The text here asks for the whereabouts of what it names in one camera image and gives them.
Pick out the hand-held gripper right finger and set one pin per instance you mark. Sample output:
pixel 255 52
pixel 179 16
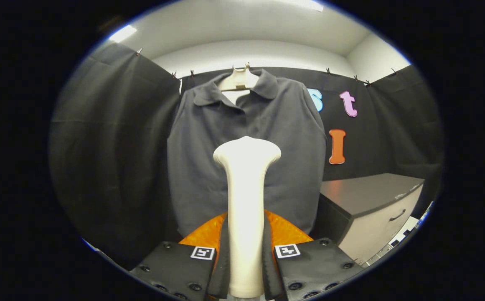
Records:
pixel 269 267

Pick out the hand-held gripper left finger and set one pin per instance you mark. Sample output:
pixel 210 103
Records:
pixel 221 267

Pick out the white garment steamer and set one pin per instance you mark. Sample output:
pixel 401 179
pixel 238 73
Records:
pixel 246 200

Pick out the dark grey button shirt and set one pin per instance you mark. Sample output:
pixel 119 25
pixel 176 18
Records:
pixel 200 159

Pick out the cream clothes hanger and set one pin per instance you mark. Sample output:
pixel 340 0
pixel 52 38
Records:
pixel 239 79

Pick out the grey-topped white drawer cabinet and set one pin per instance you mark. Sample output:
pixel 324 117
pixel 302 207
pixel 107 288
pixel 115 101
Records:
pixel 372 192

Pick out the white sheet with black squares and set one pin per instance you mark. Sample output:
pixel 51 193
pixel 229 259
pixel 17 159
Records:
pixel 409 223

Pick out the black backdrop cloth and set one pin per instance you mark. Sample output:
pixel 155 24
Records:
pixel 112 159

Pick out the row of black clips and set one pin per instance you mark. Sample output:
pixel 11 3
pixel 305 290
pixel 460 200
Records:
pixel 328 70

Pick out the ceiling strip light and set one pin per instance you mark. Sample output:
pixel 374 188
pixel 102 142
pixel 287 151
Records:
pixel 122 33

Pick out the ceiling light panel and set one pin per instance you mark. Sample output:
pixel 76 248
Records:
pixel 305 4

